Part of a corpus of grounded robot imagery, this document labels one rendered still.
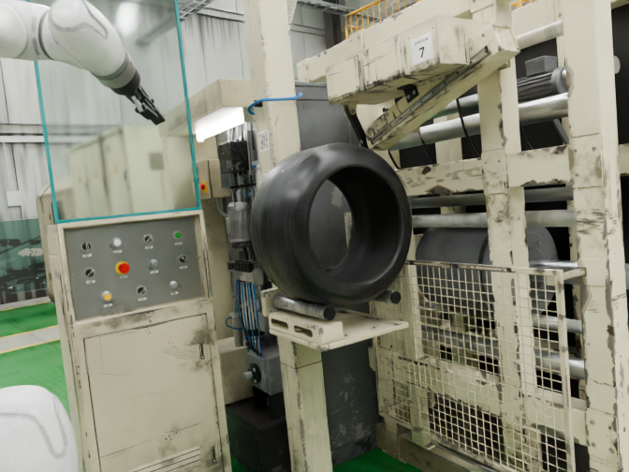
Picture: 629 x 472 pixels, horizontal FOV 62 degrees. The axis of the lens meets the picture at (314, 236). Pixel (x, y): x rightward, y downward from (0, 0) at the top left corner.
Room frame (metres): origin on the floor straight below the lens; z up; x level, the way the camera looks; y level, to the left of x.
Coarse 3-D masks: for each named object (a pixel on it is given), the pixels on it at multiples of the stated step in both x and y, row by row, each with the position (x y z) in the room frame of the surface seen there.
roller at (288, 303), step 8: (280, 296) 1.92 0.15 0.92; (280, 304) 1.88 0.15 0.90; (288, 304) 1.83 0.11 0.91; (296, 304) 1.79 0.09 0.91; (304, 304) 1.75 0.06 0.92; (312, 304) 1.72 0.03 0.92; (320, 304) 1.70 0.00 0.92; (296, 312) 1.81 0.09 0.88; (304, 312) 1.74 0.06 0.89; (312, 312) 1.70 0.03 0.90; (320, 312) 1.66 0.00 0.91; (328, 312) 1.64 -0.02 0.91
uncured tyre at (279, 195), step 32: (288, 160) 1.77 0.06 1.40; (320, 160) 1.67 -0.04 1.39; (352, 160) 1.72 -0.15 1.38; (384, 160) 1.82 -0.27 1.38; (256, 192) 1.80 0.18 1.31; (288, 192) 1.62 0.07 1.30; (352, 192) 2.04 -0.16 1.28; (384, 192) 1.97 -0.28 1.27; (256, 224) 1.72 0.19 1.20; (288, 224) 1.60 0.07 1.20; (352, 224) 2.07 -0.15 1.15; (384, 224) 2.01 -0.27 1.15; (256, 256) 1.76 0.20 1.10; (288, 256) 1.61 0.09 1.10; (352, 256) 2.03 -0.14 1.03; (384, 256) 1.96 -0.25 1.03; (288, 288) 1.72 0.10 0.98; (320, 288) 1.64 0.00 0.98; (352, 288) 1.69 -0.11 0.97; (384, 288) 1.78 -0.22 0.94
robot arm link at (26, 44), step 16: (0, 0) 1.08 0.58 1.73; (16, 0) 1.08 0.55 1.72; (0, 16) 1.03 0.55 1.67; (16, 16) 1.04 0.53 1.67; (32, 16) 1.06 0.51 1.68; (0, 32) 1.02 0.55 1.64; (16, 32) 1.04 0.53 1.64; (32, 32) 1.06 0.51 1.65; (0, 48) 1.04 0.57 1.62; (16, 48) 1.05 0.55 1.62; (32, 48) 1.07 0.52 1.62
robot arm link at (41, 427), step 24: (0, 408) 0.74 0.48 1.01; (24, 408) 0.75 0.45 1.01; (48, 408) 0.78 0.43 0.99; (0, 432) 0.72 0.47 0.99; (24, 432) 0.73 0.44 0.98; (48, 432) 0.76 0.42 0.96; (72, 432) 0.81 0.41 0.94; (0, 456) 0.71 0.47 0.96; (24, 456) 0.72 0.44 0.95; (48, 456) 0.74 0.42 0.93; (72, 456) 0.79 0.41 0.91
